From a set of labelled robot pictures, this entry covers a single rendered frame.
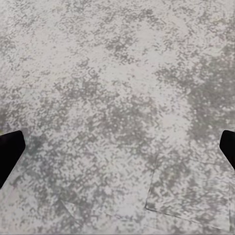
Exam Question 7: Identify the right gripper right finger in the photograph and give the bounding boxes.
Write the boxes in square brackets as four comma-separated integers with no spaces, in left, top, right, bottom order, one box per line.
[219,130,235,170]

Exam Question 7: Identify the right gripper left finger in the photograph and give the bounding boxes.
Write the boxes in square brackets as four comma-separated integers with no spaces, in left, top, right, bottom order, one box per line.
[0,130,25,189]

